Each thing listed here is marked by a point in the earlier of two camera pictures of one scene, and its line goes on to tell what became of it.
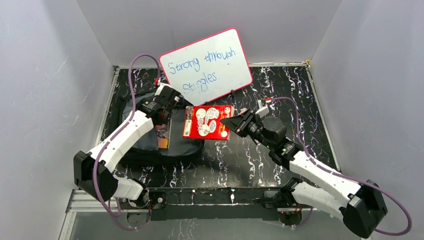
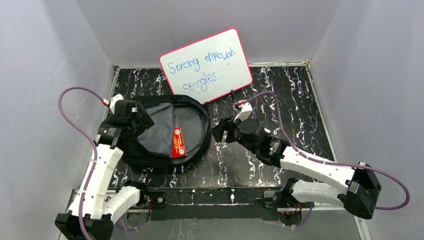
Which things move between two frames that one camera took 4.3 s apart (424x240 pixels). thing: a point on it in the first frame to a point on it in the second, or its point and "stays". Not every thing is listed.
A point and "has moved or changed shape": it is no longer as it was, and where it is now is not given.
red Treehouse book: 203,122 to 178,149
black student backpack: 143,150 has moved or changed shape
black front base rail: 257,204 stays
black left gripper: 160,117 to 139,119
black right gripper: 239,123 to 228,125
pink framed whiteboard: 208,68 stays
